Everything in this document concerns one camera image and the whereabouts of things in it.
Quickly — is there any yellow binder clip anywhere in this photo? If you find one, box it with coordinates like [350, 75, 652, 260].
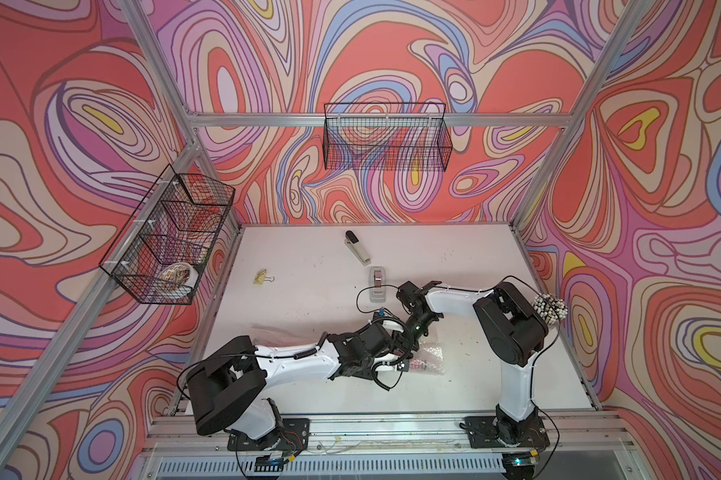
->
[252, 269, 276, 285]

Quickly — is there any black wire basket left wall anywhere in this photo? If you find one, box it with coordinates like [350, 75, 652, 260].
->
[100, 166, 236, 305]

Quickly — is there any cup of pens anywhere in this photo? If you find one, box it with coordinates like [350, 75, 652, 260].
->
[533, 294, 569, 326]

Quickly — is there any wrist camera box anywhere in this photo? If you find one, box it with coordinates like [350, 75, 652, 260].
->
[390, 359, 411, 372]
[376, 308, 395, 319]

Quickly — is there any patterned bowl in basket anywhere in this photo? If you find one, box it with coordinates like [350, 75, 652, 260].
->
[156, 262, 200, 299]

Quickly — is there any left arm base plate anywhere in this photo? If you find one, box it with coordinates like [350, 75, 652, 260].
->
[226, 417, 310, 453]

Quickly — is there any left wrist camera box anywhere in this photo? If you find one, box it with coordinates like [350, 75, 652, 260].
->
[390, 359, 411, 372]

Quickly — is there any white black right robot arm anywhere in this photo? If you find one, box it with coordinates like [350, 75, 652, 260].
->
[397, 281, 549, 446]

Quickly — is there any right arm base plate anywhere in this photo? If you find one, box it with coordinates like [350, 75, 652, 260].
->
[459, 415, 551, 451]

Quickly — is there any clear bubble wrap sheet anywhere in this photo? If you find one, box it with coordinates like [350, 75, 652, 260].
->
[252, 326, 326, 348]

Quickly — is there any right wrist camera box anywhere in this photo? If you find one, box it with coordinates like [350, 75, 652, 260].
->
[376, 308, 395, 319]

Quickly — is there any black wire basket wall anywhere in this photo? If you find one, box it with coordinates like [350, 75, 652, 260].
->
[100, 166, 236, 305]
[322, 100, 454, 173]

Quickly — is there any pink bottle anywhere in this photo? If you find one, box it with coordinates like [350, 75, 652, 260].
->
[410, 359, 441, 371]

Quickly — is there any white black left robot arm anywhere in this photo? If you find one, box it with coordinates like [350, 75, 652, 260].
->
[180, 315, 421, 440]

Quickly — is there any black wire basket back wall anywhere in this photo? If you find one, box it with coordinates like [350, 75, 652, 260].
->
[322, 100, 454, 173]

